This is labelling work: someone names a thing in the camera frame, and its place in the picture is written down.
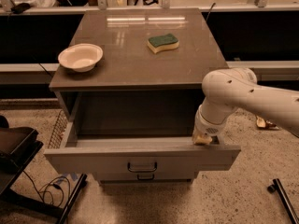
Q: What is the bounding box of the wire mesh basket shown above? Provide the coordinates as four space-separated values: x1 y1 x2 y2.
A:
47 111 67 149

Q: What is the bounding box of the grey bottom drawer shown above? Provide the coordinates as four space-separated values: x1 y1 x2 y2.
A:
95 172 198 183

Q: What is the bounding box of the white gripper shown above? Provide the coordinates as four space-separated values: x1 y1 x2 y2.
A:
192 106 226 145

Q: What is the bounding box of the black cable on floor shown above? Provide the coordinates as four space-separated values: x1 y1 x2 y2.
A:
21 169 72 208

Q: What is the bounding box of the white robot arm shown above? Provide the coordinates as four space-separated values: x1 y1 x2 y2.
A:
192 68 299 145

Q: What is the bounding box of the grey top drawer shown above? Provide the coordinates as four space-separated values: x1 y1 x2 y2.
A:
43 91 242 176

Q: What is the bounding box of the white bowl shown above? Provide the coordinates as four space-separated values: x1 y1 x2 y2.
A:
58 43 103 73

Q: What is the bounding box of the black small object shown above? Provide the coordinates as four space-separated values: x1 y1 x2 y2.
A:
11 3 31 14

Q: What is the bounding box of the grey drawer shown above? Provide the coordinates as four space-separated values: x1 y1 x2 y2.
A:
95 172 198 183
43 91 242 176

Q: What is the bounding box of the grey drawer cabinet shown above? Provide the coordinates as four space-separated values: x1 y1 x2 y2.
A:
49 7 237 189

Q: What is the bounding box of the black metal leg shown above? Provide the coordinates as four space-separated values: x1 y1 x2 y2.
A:
267 178 299 224

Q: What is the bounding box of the green yellow sponge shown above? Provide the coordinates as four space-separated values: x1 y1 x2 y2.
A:
147 34 179 54

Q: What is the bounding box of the crumpled snack bag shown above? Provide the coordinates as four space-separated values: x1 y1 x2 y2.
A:
256 116 278 130

